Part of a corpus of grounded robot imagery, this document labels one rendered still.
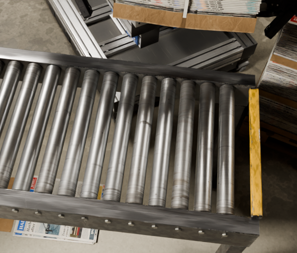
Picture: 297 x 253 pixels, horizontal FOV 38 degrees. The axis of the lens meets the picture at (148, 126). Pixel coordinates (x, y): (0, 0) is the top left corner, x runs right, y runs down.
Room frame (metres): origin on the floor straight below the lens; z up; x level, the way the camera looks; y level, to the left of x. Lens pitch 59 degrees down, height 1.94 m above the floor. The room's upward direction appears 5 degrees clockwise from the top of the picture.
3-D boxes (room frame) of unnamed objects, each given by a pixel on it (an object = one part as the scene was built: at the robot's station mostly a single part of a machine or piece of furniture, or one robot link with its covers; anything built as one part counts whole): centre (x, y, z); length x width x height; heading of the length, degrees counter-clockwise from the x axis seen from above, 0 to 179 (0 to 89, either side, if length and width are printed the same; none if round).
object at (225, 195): (0.64, -0.24, 0.77); 0.47 x 0.05 x 0.05; 178
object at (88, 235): (0.67, 0.37, 0.01); 0.37 x 0.28 x 0.01; 88
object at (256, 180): (0.62, -0.33, 0.81); 0.43 x 0.03 x 0.02; 178
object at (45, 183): (0.66, 0.27, 0.77); 0.47 x 0.05 x 0.05; 178
